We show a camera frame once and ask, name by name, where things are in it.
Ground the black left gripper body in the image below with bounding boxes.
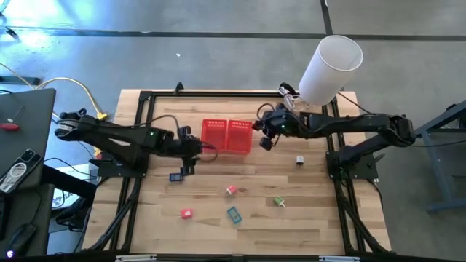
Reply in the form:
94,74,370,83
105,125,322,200
170,134,205,162

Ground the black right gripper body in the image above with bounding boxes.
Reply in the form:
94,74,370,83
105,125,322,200
260,105,304,138

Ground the teal rectangular box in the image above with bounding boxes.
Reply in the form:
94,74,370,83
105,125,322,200
226,206,243,224

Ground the white cylindrical lamp shade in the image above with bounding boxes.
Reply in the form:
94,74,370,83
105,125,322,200
291,34,364,123

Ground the white label strip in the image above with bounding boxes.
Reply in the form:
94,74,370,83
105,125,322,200
114,254,158,262
318,255,361,262

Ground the black bag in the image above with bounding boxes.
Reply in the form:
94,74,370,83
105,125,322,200
54,196,92,233

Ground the white printed box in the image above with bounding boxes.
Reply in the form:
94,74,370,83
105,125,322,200
50,163,96,210

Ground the blue grey metal stand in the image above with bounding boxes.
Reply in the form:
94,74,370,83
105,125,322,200
400,100,466,214

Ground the smartphone in clear case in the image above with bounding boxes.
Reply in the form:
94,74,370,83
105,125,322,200
0,148,44,194

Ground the black floor bar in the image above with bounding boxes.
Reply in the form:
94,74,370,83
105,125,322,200
0,75,41,87

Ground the white coiled lamp cable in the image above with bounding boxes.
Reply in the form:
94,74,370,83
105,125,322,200
278,82,310,114

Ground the black aluminium table frame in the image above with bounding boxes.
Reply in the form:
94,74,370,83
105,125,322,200
83,82,393,255

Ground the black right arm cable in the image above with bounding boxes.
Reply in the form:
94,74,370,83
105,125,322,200
336,90,371,116

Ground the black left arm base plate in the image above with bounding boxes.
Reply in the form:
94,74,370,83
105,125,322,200
89,151,150,179

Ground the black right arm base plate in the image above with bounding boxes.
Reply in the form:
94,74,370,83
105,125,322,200
325,149,380,181

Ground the black floor cable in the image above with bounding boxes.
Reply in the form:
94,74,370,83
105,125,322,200
409,139,466,148

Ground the red handled screwdriver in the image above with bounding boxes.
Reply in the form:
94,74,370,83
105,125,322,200
0,104,25,132

